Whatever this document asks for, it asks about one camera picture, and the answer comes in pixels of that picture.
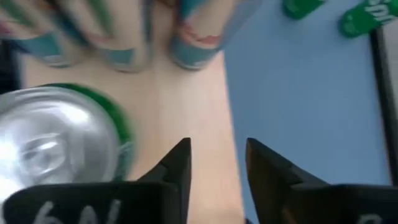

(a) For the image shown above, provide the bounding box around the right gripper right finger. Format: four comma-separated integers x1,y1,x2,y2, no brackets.
245,138,398,224

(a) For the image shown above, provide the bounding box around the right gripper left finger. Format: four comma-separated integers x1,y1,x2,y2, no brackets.
2,138,192,224

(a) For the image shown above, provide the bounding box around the green Sprite can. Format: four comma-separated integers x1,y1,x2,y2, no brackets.
338,0,398,39
0,83,135,203
282,0,327,20

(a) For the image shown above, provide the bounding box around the wooden board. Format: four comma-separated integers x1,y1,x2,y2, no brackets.
0,0,249,224

